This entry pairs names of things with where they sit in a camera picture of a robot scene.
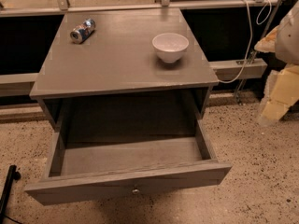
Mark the foam gripper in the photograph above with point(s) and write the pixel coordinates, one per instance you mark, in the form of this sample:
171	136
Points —
288	40

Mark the grey top drawer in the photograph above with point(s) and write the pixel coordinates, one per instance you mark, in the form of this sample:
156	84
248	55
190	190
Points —
99	172

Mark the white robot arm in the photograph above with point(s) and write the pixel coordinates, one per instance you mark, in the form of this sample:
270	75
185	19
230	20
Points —
291	21

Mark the white ceramic bowl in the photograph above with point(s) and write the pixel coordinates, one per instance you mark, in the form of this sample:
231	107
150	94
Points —
170	47

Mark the grey wooden cabinet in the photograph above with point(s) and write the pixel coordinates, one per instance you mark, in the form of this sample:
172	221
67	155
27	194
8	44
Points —
120	51

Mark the crushed blue soda can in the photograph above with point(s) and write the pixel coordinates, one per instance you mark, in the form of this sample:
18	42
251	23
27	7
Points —
82	32

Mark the black stand leg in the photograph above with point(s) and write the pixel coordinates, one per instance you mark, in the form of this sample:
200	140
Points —
12	175

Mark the metal railing frame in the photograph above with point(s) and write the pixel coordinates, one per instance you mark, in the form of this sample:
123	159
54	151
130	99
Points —
22	84

